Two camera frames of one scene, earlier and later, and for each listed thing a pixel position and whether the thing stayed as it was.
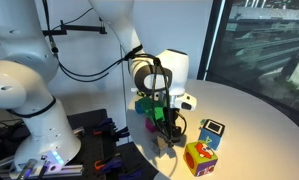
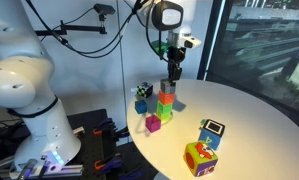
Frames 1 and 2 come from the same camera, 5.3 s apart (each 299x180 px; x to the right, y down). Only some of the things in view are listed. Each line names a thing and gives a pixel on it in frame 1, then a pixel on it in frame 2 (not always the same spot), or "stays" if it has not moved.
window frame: x=261 y=47 stays
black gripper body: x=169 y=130 -> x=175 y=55
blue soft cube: x=211 y=132 stays
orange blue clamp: x=108 y=128 stays
